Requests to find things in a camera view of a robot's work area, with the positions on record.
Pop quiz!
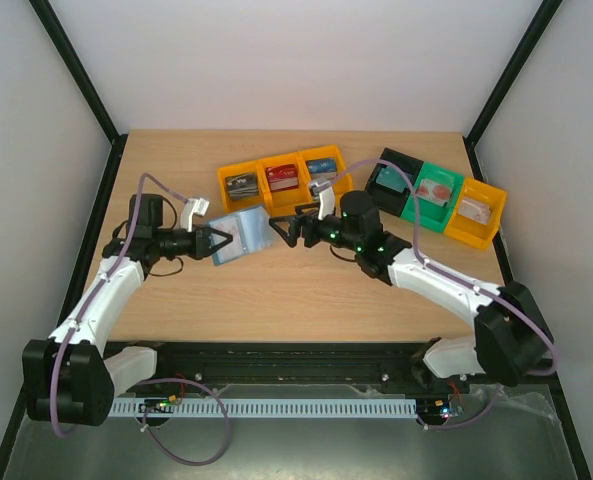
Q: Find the blue card holder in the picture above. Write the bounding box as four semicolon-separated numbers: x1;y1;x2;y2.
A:
208;205;275;266

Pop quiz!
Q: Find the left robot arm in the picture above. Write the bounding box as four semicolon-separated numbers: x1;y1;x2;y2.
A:
22;193;233;426

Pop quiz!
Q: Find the blue card stack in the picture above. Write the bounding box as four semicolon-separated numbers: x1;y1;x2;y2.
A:
305;157;337;179

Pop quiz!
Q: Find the black card stack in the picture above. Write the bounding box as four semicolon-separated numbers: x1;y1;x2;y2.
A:
225;172;260;201

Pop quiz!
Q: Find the teal card stack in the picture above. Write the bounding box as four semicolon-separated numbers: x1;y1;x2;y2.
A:
375;166;408;194

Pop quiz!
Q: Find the red circle card stack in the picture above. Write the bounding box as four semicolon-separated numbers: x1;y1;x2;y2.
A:
416;178;452;207

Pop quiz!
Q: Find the yellow bin left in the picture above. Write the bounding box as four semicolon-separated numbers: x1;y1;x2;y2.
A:
217;160;269;213

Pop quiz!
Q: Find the black plastic bin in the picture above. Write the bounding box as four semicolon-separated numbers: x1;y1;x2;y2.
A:
365;148;424;217

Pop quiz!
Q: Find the green plastic bin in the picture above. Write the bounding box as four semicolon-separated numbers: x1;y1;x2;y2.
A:
414;162;465;233

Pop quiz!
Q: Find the yellow bin right group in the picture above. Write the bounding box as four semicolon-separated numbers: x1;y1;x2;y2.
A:
444;177;507;250

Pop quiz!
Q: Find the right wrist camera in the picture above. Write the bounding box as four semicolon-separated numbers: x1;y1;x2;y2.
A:
308;179;335;220

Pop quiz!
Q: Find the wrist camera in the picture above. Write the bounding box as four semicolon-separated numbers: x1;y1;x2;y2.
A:
308;179;335;220
179;197;210;232

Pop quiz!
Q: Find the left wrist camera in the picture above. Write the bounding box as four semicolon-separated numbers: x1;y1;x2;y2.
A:
179;197;210;232

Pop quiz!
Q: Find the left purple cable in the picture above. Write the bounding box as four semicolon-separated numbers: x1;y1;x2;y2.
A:
49;172;232;467

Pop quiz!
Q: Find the purple cable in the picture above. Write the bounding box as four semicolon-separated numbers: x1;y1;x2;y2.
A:
323;158;560;432
49;172;232;467

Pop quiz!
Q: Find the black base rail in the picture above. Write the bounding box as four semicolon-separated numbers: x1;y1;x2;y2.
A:
25;340;562;396

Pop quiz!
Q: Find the white slotted cable duct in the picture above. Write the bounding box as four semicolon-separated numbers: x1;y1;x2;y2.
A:
109;398;417;419

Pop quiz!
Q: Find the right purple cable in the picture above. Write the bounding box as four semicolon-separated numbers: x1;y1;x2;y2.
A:
323;158;560;432

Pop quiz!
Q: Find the black left frame post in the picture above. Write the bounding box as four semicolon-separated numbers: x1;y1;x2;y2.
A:
29;0;126;146

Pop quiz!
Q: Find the black corner frame post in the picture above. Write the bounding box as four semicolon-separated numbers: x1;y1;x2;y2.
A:
465;0;563;149

